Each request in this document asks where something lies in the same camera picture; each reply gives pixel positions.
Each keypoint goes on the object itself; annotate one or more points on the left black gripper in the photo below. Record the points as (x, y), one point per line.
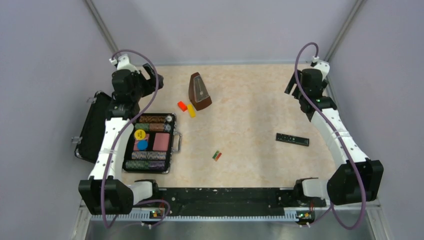
(151, 83)

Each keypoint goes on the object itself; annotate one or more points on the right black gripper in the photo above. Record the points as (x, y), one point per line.
(295, 93)

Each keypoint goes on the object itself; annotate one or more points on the black remote control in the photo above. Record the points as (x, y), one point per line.
(291, 139)

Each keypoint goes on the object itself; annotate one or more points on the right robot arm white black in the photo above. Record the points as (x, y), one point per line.
(342, 187)

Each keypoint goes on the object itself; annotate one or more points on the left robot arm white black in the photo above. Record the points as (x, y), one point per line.
(104, 192)

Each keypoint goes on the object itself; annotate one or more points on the green and red batteries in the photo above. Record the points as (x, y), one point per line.
(217, 155)

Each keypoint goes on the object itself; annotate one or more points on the orange block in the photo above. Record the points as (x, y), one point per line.
(182, 106)

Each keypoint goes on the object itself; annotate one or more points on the brown wooden metronome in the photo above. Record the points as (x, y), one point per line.
(198, 93)

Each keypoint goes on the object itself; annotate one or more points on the yellow block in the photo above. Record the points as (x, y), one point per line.
(191, 111)

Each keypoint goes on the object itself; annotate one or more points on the yellow poker chip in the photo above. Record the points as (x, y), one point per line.
(139, 135)

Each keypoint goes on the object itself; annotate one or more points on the pink card deck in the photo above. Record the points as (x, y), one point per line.
(161, 142)

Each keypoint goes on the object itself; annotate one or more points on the blue poker chip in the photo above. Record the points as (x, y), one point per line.
(142, 145)

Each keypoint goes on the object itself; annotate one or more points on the black poker chip case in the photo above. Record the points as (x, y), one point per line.
(149, 148)

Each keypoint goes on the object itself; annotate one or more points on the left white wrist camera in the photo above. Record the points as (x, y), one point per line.
(123, 63)

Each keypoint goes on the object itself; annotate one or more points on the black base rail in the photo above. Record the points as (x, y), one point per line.
(234, 201)

